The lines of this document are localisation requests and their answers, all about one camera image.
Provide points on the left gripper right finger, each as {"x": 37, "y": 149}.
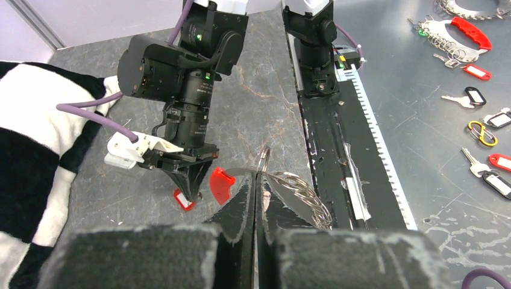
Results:
{"x": 282, "y": 237}

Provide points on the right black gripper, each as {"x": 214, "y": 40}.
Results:
{"x": 187, "y": 169}

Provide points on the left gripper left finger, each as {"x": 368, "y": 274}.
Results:
{"x": 234, "y": 264}

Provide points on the metal keyring with red handle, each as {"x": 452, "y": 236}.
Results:
{"x": 292, "y": 190}

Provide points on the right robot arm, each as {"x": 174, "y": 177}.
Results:
{"x": 182, "y": 76}

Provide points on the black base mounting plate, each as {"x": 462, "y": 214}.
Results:
{"x": 347, "y": 172}

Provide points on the black white checkered pillow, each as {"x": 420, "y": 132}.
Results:
{"x": 41, "y": 151}

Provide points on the spare key black tag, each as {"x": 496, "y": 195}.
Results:
{"x": 498, "y": 120}
{"x": 473, "y": 98}
{"x": 491, "y": 177}

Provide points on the yellow carabiner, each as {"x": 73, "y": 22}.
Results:
{"x": 482, "y": 134}

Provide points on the spare key red tag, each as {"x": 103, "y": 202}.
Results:
{"x": 470, "y": 69}
{"x": 500, "y": 161}

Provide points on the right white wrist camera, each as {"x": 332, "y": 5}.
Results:
{"x": 124, "y": 154}

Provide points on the spare keyring with red handle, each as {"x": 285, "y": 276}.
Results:
{"x": 459, "y": 39}

